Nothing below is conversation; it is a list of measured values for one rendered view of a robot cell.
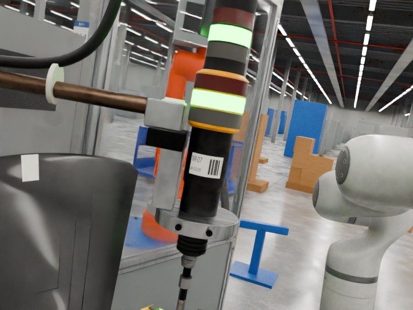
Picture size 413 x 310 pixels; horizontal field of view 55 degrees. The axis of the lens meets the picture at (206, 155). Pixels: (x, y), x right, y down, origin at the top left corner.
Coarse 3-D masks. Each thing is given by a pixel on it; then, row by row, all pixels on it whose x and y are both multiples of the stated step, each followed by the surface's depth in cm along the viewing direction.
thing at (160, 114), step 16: (160, 112) 31; (176, 112) 31; (160, 128) 32; (176, 128) 32; (160, 144) 31; (176, 144) 31; (160, 160) 32; (176, 160) 32; (160, 176) 32; (176, 176) 32; (160, 192) 32; (176, 192) 33; (160, 208) 32; (176, 208) 33; (160, 224) 32; (176, 224) 31; (192, 224) 30; (208, 224) 31; (224, 224) 31
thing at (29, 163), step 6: (24, 156) 43; (30, 156) 43; (36, 156) 44; (24, 162) 43; (30, 162) 43; (36, 162) 43; (24, 168) 42; (30, 168) 43; (36, 168) 43; (24, 174) 42; (30, 174) 42; (36, 174) 42; (24, 180) 42; (30, 180) 42
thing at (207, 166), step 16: (192, 128) 32; (192, 144) 32; (208, 144) 31; (224, 144) 32; (192, 160) 32; (208, 160) 31; (224, 160) 32; (192, 176) 32; (208, 176) 32; (224, 176) 33; (192, 192) 32; (208, 192) 32; (192, 208) 32; (208, 208) 32; (192, 240) 33
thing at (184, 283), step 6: (186, 270) 34; (180, 276) 34; (186, 276) 34; (180, 282) 34; (186, 282) 34; (180, 288) 34; (186, 288) 34; (180, 294) 34; (186, 294) 35; (180, 300) 34; (180, 306) 34
